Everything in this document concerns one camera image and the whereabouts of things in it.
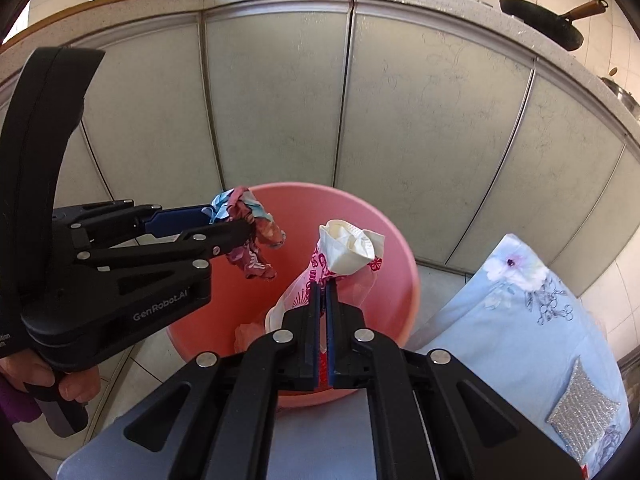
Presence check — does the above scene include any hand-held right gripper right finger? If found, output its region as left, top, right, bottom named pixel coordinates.
left=325, top=280, right=586, bottom=480

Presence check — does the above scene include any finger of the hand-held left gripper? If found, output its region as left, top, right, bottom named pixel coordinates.
left=70, top=217, right=256, bottom=273
left=52, top=200, right=217, bottom=241

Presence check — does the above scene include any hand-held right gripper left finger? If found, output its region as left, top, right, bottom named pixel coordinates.
left=117, top=282, right=326, bottom=480

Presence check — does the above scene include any floral wrapper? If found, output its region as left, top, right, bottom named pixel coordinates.
left=207, top=186, right=287, bottom=281

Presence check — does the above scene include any orange translucent packet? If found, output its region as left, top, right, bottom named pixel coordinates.
left=234, top=321, right=268, bottom=356

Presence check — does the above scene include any pink plastic bucket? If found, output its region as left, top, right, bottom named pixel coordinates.
left=167, top=183, right=421, bottom=408

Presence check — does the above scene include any white pink plastic bag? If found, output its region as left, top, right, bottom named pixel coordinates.
left=264, top=219, right=387, bottom=333

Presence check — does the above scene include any silver scrub pad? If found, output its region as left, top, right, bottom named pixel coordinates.
left=546, top=356, right=621, bottom=453

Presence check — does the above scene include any person's left hand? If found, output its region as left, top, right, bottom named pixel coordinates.
left=0, top=347, right=101, bottom=405

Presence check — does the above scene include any blue floral cloth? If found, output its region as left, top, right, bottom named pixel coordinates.
left=415, top=233, right=632, bottom=480

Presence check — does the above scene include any grey kitchen cabinet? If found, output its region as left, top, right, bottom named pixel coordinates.
left=0, top=0, right=640, bottom=301

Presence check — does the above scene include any steel pot with lid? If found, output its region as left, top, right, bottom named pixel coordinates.
left=600, top=67, right=640, bottom=111

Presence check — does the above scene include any black wok wooden handle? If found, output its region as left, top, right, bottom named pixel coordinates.
left=500, top=0, right=609, bottom=52

